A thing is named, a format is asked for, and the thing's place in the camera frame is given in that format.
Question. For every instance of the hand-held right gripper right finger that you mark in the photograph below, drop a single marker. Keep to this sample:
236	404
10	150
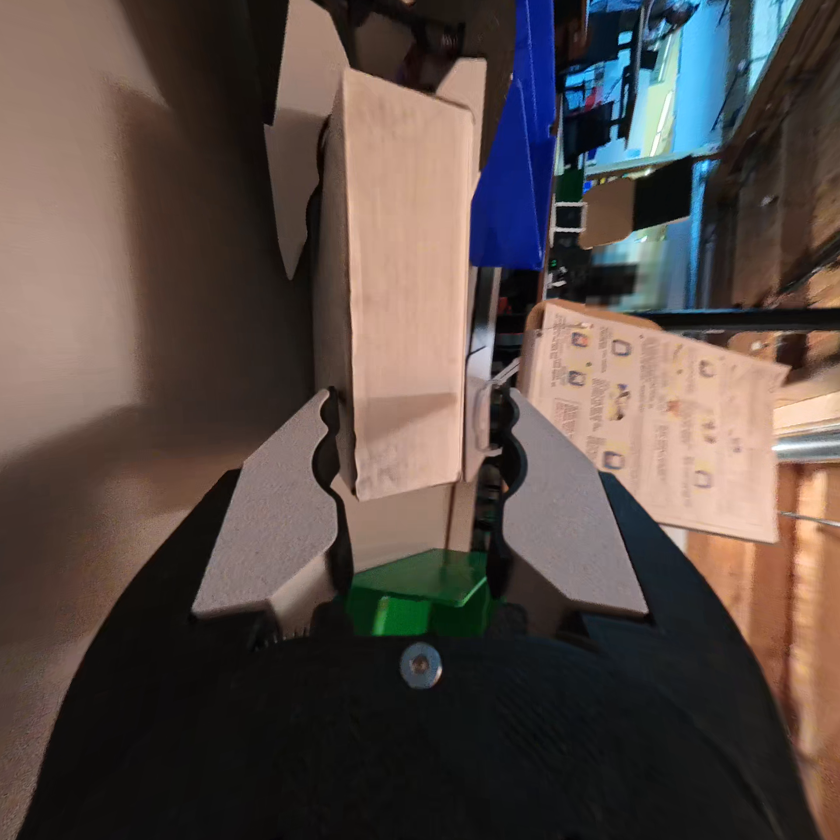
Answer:
571	538

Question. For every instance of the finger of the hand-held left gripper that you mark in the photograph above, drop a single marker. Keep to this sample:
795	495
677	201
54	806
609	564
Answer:
476	111
295	131

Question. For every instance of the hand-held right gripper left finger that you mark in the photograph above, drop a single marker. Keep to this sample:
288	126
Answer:
275	538

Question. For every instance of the blue plastic bin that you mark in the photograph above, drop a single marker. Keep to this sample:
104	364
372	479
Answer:
518	164

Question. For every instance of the green plastic bin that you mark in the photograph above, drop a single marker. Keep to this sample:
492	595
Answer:
420	584

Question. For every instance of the white cardboard mailer box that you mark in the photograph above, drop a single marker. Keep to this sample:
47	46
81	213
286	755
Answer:
407	262

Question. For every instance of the printed instruction sheet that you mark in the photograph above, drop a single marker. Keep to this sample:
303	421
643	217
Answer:
656	426

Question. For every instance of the brown and black board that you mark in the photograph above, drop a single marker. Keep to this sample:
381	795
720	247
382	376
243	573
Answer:
623	207

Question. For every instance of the black rod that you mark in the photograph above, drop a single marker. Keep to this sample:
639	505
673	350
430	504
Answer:
735	318

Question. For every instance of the silver ventilation duct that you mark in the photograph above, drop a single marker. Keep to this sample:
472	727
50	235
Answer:
807	445

